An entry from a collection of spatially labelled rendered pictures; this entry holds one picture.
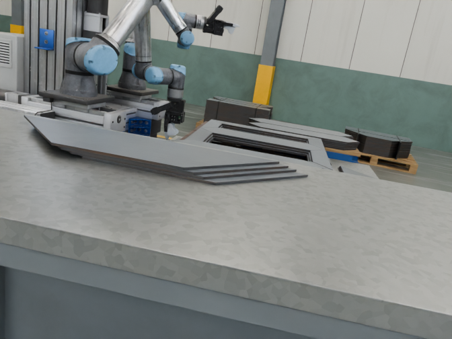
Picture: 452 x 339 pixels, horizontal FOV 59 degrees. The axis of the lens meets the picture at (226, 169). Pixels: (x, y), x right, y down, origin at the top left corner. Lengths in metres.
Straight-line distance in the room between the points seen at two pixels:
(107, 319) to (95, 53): 0.95
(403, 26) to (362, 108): 1.72
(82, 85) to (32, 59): 0.41
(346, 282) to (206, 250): 0.19
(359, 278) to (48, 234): 0.42
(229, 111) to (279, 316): 5.82
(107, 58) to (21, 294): 0.90
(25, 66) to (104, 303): 1.22
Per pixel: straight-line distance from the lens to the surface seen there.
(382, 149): 6.37
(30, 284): 1.51
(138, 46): 1.95
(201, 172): 0.82
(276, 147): 2.27
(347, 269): 0.59
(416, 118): 9.07
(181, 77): 1.91
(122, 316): 1.42
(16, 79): 2.15
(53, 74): 2.07
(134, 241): 0.56
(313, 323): 0.57
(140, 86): 2.22
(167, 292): 0.58
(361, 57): 8.86
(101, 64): 1.66
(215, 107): 6.35
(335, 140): 2.76
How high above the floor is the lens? 1.31
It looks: 17 degrees down
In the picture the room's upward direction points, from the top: 9 degrees clockwise
